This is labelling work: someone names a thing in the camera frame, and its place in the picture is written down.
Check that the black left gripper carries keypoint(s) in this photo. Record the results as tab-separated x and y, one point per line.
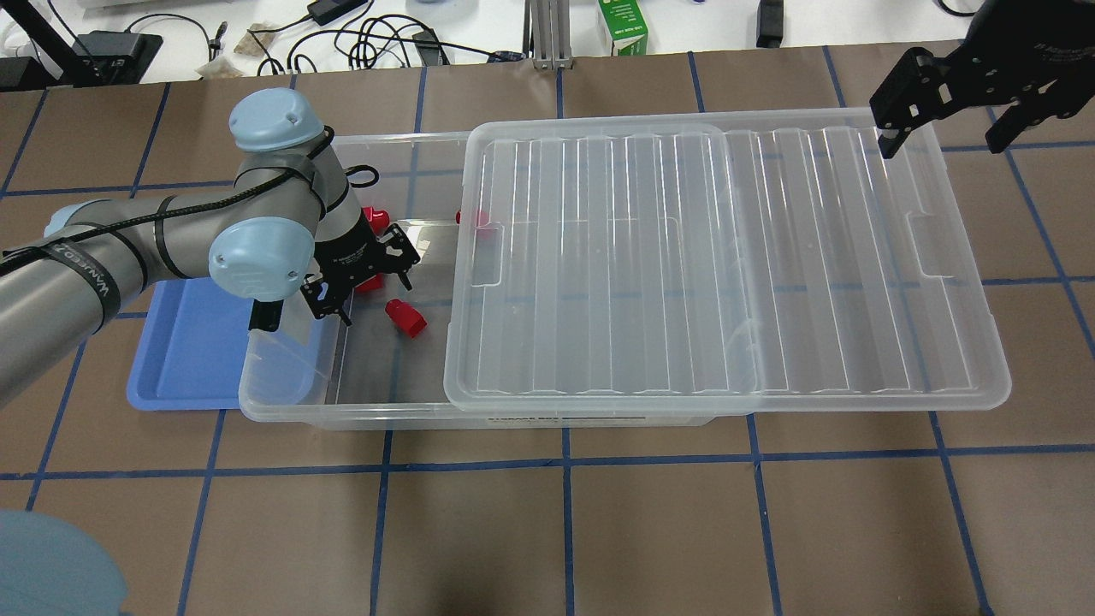
348	260

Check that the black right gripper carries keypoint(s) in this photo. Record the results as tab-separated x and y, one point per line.
1026	53

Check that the clear plastic box lid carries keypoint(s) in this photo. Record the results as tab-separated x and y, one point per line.
860	275

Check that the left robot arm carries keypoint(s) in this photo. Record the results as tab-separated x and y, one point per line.
290	226

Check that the red block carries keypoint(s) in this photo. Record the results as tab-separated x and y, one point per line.
371	284
483	228
378	219
408	319

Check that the clear plastic storage box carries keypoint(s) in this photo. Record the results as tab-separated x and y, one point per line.
376	376

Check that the blue plastic tray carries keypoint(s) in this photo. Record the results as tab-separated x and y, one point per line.
191	350

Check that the black power adapter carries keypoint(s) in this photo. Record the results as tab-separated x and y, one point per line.
769	24

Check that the green white carton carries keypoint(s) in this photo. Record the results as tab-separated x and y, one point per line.
623	27

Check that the black box handle clip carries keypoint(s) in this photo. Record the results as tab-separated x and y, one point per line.
266	315

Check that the aluminium frame post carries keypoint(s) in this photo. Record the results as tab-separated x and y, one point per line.
547	34

